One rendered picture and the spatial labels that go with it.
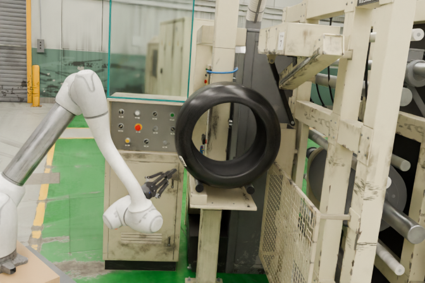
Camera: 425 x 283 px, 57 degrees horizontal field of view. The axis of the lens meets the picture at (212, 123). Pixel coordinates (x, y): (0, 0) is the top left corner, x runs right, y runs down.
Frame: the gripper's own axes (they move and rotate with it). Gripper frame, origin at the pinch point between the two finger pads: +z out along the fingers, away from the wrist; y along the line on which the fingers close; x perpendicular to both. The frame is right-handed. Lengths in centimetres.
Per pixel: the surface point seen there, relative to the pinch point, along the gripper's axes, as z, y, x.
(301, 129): 84, 23, 24
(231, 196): 31.9, 35.5, -2.8
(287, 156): 72, 34, 15
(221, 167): 39.6, 19.7, -8.8
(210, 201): 16.4, 28.8, -3.2
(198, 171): 13.4, 7.6, 3.9
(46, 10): 406, -283, -773
